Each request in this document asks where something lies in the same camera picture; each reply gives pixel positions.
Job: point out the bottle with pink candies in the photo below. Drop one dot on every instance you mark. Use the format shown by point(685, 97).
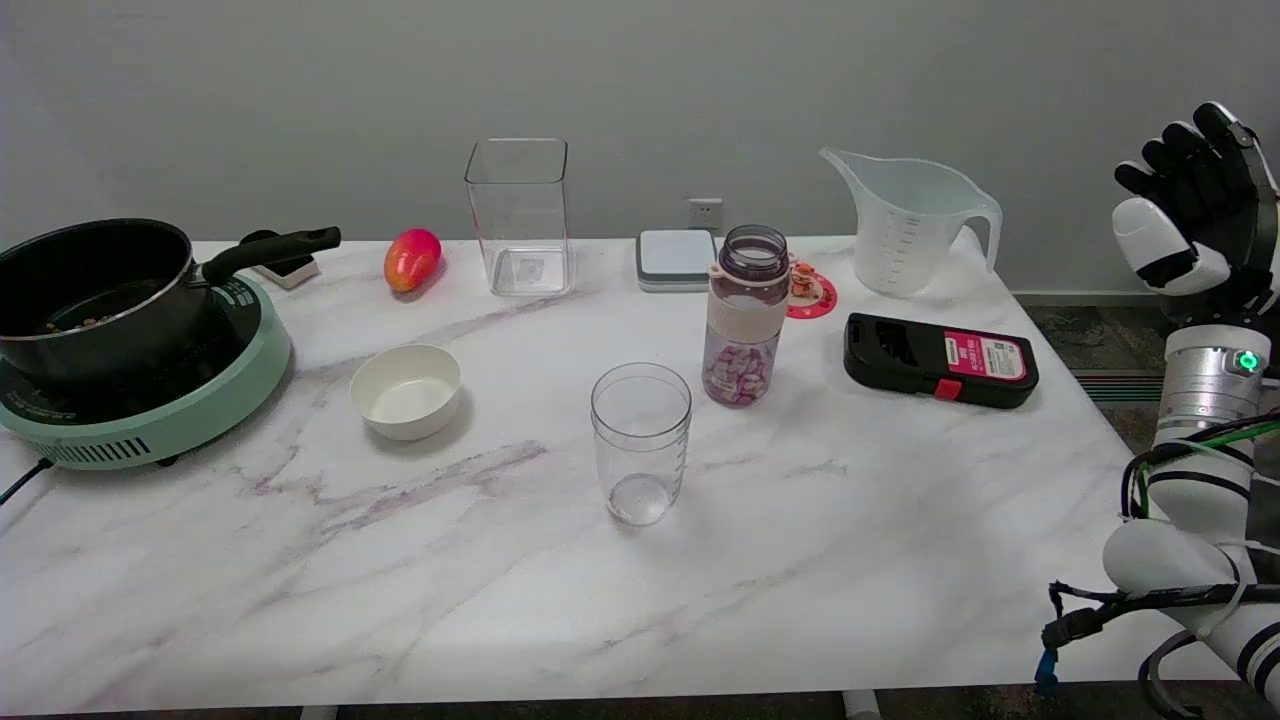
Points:
point(746, 316)

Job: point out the clear plastic cup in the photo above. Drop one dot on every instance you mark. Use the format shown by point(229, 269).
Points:
point(640, 444)

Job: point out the red round coaster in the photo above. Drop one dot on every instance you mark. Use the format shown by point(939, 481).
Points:
point(812, 292)

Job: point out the red yellow mango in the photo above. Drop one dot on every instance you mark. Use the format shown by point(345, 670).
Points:
point(411, 260)

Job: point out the clear square plastic container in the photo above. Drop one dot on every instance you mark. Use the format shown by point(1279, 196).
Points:
point(520, 217)

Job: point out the clear plastic measuring jug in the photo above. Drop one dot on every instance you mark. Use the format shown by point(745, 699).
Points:
point(908, 222)

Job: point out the white grey kitchen scale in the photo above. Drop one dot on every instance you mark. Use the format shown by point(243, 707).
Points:
point(676, 258)

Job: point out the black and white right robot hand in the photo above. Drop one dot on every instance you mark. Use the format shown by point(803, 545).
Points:
point(1210, 190)

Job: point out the mint green induction cooker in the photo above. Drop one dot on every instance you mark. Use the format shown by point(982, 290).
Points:
point(170, 420)

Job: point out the black case with red label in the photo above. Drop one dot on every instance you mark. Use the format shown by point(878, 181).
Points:
point(938, 360)

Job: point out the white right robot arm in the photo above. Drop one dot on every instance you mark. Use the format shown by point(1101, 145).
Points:
point(1205, 470)

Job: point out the white ceramic bowl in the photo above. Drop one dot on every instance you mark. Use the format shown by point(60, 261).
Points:
point(406, 391)

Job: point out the white wall socket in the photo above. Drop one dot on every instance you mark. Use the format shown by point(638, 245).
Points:
point(705, 213)

